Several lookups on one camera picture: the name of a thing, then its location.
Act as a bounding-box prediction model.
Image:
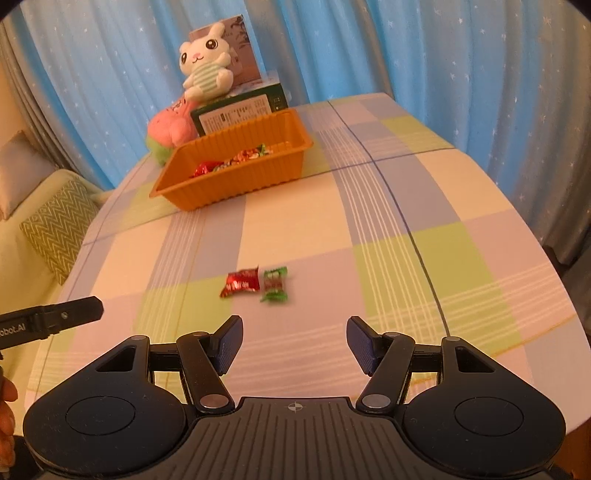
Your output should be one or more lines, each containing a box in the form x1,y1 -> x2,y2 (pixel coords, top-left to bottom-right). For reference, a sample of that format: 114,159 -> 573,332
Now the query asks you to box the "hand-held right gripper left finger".
94,315 -> 245,415

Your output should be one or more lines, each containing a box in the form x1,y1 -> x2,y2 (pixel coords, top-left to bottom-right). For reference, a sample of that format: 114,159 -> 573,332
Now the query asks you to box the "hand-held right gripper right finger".
346,315 -> 498,415

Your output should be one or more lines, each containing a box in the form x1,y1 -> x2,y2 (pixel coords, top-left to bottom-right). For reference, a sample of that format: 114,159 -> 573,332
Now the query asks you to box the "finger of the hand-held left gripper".
29,296 -> 104,336

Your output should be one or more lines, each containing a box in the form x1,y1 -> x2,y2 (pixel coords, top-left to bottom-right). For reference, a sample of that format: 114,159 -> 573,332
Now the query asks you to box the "large red candy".
220,266 -> 260,299

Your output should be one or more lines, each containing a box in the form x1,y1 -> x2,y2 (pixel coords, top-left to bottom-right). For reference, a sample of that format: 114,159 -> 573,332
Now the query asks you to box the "green candy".
259,266 -> 290,305

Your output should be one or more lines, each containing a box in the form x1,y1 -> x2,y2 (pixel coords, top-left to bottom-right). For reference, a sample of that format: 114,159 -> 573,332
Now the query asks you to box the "orange plastic tray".
150,108 -> 315,212

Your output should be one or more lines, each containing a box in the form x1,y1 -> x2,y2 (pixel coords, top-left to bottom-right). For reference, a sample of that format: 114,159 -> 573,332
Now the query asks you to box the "long green snack packet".
222,143 -> 271,170

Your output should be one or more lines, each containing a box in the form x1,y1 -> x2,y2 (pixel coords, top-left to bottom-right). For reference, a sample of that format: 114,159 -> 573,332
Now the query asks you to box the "person's left hand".
0,366 -> 19,468

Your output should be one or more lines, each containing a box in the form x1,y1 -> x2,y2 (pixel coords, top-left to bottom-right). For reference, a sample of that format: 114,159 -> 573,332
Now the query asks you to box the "pale green sofa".
0,168 -> 112,416

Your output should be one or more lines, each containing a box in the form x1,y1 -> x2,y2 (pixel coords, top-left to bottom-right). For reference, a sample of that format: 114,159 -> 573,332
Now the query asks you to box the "green zigzag pillow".
19,177 -> 105,285

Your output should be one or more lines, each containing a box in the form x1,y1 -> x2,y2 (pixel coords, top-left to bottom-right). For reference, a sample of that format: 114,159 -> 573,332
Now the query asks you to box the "white pillow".
0,130 -> 55,221

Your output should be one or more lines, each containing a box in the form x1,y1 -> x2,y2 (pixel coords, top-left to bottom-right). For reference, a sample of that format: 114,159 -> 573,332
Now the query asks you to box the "pink starfish plush toy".
146,91 -> 198,168

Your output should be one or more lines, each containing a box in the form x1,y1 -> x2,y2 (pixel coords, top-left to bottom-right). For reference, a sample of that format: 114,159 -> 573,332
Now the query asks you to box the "grey curtain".
0,18 -> 116,191

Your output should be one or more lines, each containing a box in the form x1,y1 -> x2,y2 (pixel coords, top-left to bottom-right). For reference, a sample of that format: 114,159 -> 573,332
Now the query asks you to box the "green cardboard box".
189,82 -> 288,138

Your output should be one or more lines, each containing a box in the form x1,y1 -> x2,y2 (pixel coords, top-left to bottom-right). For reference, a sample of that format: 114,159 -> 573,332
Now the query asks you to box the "white rabbit plush toy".
178,23 -> 236,103

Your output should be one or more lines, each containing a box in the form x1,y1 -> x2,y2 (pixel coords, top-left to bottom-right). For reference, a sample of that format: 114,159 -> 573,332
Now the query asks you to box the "blue star curtain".
18,0 -> 591,241

